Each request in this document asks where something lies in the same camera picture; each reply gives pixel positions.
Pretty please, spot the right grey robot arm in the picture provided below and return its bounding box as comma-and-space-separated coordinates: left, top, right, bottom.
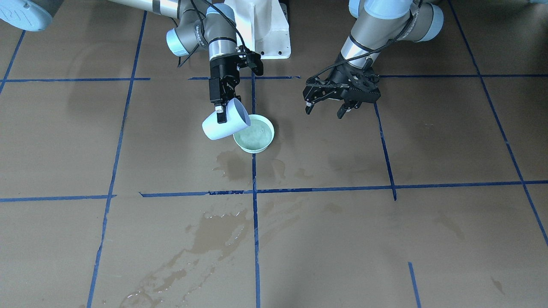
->
1, 0, 247, 124

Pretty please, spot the green ceramic bowl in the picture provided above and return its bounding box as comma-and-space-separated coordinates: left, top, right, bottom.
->
233, 114, 275, 154

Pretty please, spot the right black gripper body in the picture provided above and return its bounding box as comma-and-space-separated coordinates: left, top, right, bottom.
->
208, 55, 240, 107

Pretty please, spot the blue plastic cup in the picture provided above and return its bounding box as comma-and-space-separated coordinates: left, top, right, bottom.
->
202, 98, 251, 141

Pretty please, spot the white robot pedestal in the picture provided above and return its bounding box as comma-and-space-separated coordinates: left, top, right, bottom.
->
224, 0, 292, 59

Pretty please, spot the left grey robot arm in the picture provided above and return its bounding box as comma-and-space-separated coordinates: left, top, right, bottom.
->
303, 0, 444, 118

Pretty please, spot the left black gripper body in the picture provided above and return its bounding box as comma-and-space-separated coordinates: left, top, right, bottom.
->
328, 64, 381, 103

